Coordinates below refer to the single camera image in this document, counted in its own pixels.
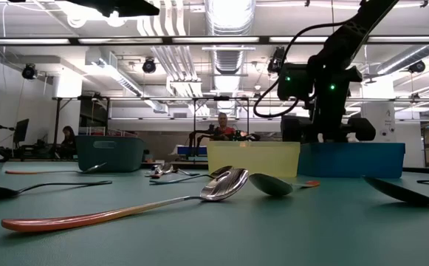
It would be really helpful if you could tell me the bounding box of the blue storage crate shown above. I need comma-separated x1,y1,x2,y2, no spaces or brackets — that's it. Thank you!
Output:
176,145,208,157

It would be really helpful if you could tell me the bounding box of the black camera cable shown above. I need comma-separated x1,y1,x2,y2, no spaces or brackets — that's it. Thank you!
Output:
253,21,348,119

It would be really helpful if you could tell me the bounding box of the slate blue plastic bin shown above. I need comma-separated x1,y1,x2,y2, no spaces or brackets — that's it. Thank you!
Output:
75,135,145,174

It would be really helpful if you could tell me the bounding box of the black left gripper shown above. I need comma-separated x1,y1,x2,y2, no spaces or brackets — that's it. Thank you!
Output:
101,0,161,18

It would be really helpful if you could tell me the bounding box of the silver ventilation duct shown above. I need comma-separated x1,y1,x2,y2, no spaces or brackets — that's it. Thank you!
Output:
375,44,429,77
203,0,256,116

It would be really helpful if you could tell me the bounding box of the orange-handled silver spoon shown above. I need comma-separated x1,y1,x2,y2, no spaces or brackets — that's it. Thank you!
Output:
4,162,108,175
149,162,174,180
0,168,250,233
249,173,321,197

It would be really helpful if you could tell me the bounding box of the yellow-green plastic bin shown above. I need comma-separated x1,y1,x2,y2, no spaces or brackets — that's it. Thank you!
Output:
206,140,301,179

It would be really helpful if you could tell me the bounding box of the black aluminium table frame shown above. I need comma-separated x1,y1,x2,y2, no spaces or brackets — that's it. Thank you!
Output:
0,35,429,175

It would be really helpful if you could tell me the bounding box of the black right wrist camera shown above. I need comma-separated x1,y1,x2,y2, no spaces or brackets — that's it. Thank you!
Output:
281,115,313,143

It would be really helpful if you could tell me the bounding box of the person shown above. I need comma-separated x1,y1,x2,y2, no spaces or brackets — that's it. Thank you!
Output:
53,125,78,160
213,112,237,142

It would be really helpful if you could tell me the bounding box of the black background station frame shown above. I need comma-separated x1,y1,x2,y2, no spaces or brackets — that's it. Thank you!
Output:
52,95,253,163

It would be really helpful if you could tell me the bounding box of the black ceiling spotlight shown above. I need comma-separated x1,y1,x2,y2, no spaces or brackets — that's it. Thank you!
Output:
408,59,427,74
141,57,157,75
21,63,38,81
267,47,286,73

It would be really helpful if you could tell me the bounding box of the black computer monitor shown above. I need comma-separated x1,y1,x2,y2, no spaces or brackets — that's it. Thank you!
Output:
13,117,30,148

